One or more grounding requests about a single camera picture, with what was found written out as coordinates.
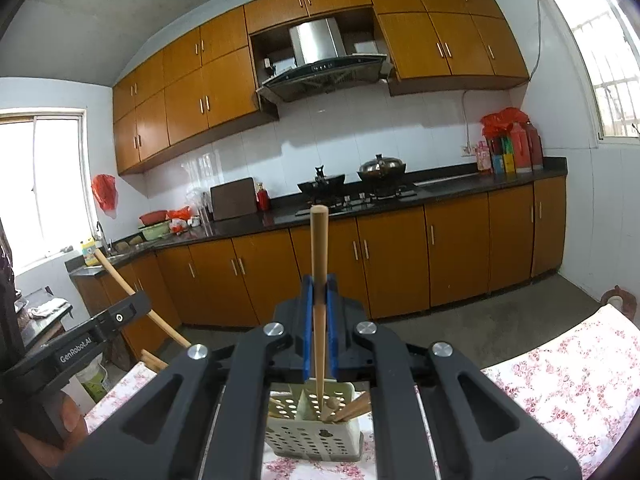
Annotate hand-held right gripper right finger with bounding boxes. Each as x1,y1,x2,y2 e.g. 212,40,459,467
325,275,584,480

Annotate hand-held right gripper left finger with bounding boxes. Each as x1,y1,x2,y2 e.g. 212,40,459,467
54,275,317,480

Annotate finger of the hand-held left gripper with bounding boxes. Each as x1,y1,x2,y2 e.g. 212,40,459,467
90,290,152,341

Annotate green perforated utensil holder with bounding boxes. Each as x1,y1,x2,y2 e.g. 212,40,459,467
264,381,375,464

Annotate person's left hand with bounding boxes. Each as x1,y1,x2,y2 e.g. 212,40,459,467
12,393,88,480

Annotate white and green bucket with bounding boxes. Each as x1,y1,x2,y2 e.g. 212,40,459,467
75,352,115,404

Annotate green basin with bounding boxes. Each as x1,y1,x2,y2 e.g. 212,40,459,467
139,223,174,241

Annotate brown lower kitchen cabinets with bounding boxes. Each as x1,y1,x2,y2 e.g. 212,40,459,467
75,176,569,356

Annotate brown kitchen cabinets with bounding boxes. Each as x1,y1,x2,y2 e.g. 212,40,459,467
111,0,531,177
75,176,569,356

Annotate red and white bag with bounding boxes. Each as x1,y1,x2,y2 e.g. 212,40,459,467
167,206,194,234

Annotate hanging red plastic bag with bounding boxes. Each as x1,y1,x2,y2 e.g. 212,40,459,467
91,174,119,212

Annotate gas stove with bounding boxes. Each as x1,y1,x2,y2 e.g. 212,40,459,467
295,185,419,217

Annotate black wok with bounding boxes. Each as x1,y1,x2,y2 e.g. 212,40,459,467
297,165,347,195

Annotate sliding window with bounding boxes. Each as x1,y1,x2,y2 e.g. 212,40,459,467
0,107,99,276

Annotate dark cutting board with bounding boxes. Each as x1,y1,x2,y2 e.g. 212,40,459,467
210,177,259,221

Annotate steel pot with lid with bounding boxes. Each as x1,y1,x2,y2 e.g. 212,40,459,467
356,154,406,184

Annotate dark kitchen countertop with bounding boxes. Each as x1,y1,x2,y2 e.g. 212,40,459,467
69,157,569,279

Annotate green and yellow boxes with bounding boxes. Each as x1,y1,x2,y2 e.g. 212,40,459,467
492,135,516,175

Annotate red floral tablecloth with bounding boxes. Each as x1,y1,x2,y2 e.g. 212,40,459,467
84,304,640,480

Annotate large red bottle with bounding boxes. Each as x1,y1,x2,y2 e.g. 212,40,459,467
526,122,545,171
511,121,534,174

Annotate steel range hood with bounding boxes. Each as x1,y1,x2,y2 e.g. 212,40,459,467
256,17,394,104

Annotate brown upper kitchen cabinets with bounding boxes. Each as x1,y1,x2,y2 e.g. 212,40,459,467
111,0,531,177

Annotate barred window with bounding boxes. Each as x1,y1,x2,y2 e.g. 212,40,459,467
522,0,640,144

